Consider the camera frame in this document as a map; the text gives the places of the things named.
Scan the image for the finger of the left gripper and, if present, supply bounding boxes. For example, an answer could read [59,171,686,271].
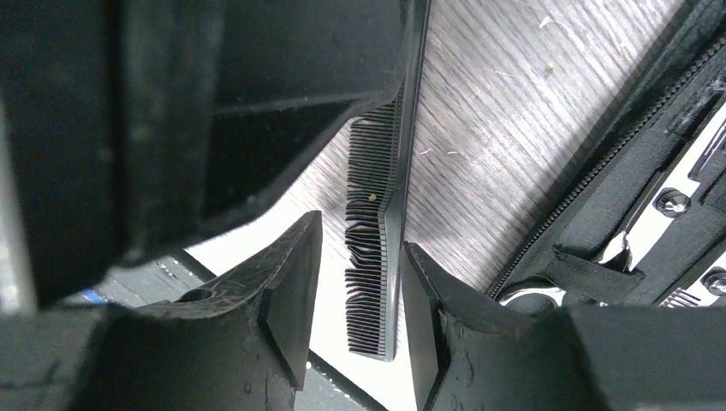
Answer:
[1,1,415,307]

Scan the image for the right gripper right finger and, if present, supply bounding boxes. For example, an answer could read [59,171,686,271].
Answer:
[401,242,725,410]

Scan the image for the silver scissors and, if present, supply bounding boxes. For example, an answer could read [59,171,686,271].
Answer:
[498,102,726,310]

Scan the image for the black zip tool case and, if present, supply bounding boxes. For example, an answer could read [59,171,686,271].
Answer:
[489,1,725,315]

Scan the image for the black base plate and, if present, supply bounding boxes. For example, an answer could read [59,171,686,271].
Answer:
[63,252,384,411]

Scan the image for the black comb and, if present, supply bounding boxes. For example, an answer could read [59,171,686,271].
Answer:
[344,1,431,362]

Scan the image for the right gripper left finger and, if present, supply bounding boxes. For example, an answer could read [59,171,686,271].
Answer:
[1,211,323,410]

